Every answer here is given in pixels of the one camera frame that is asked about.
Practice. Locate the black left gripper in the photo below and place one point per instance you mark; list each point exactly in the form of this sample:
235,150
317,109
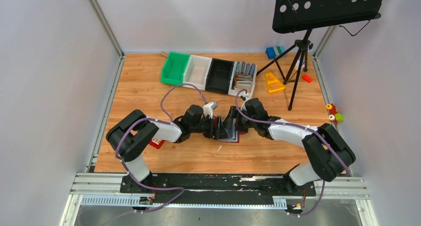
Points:
221,133

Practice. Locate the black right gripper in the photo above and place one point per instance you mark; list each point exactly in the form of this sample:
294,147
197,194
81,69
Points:
233,114

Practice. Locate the red leather card holder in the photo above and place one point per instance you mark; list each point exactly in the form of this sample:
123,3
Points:
235,139

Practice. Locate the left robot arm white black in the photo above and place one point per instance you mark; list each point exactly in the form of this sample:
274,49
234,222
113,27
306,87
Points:
131,135

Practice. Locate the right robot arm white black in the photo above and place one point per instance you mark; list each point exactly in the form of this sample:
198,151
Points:
328,153

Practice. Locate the black plastic bin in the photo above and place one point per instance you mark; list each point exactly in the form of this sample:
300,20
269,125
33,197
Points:
219,76

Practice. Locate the white bin with tools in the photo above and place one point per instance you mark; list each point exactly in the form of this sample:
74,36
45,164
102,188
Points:
243,77

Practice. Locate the yellow triangular toy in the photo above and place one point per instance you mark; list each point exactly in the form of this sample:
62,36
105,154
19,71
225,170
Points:
273,83

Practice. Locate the red plastic tray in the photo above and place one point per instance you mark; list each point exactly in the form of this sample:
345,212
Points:
156,143

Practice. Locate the white plastic bin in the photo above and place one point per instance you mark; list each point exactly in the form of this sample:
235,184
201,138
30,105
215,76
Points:
196,71

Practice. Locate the green plastic bin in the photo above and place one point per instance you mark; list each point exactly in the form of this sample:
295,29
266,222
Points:
172,72

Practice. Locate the blue green block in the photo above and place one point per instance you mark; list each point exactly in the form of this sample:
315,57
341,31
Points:
273,52

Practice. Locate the small red block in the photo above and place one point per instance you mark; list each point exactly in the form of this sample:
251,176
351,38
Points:
307,78

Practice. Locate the colourful toy car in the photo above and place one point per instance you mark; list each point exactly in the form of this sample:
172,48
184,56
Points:
334,115

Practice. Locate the black music stand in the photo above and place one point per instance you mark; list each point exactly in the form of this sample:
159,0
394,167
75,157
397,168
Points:
305,15

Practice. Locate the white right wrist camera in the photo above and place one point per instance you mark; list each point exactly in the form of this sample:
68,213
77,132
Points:
243,104

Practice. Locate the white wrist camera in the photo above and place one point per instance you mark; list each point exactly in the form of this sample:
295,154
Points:
209,109
243,104

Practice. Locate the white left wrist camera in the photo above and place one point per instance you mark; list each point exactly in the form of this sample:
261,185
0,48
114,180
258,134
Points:
209,109

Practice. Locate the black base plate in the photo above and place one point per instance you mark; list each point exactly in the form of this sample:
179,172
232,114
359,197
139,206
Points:
274,184

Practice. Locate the aluminium frame rail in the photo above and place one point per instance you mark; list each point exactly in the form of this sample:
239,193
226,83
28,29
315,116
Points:
118,189

